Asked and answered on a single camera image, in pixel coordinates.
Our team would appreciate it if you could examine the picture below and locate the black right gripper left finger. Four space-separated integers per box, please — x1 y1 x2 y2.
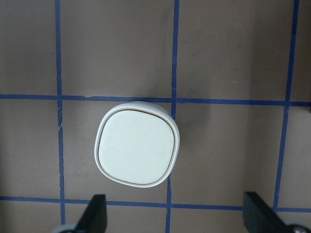
74 194 107 233

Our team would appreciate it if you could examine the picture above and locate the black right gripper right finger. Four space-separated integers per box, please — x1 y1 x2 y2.
243 192 295 233

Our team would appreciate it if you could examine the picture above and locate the white trash can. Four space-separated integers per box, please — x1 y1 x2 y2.
94 101 180 188

